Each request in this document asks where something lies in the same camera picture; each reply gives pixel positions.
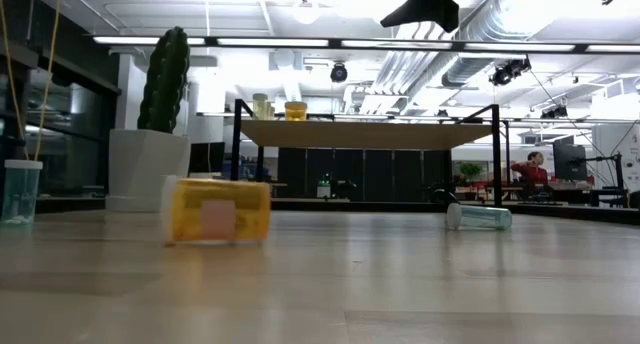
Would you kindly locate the long ceiling light strip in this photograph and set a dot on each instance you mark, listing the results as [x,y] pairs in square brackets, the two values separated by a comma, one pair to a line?
[275,42]

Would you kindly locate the green cactus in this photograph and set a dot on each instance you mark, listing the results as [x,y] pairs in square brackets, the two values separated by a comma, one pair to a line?
[165,79]

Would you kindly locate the clear bottle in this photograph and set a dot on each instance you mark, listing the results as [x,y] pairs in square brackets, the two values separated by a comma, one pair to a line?
[21,194]

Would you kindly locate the person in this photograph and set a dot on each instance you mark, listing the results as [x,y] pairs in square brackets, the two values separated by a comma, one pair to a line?
[531,173]

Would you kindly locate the large orange medicine bottle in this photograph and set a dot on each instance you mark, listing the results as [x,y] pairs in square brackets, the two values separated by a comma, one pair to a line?
[295,113]

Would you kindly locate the black computer monitor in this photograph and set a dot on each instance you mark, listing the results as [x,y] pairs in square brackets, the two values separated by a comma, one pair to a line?
[570,161]
[206,157]

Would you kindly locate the silver ceiling air duct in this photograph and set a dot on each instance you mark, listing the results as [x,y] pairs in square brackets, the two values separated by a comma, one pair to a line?
[465,70]

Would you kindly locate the wooden shelf black metal legs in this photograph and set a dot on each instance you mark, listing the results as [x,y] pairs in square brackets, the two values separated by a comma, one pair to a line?
[360,135]

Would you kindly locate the small teal medicine bottle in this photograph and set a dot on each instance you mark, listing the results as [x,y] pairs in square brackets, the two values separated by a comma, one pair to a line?
[482,217]

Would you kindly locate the white box green light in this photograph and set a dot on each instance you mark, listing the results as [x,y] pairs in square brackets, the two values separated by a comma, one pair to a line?
[325,189]

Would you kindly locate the small green potted plant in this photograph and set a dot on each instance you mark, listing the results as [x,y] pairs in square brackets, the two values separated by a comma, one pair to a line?
[470,170]

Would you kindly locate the round black ceiling spotlight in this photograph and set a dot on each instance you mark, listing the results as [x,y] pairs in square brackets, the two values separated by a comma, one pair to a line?
[339,72]

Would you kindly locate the black partition panels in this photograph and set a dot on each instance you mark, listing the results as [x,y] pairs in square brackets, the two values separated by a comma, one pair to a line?
[380,174]

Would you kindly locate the white globe pendant lamp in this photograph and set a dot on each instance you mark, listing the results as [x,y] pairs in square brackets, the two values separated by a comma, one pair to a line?
[306,11]

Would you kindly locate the white faceted plant pot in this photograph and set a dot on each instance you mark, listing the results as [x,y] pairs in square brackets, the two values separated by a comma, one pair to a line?
[147,159]

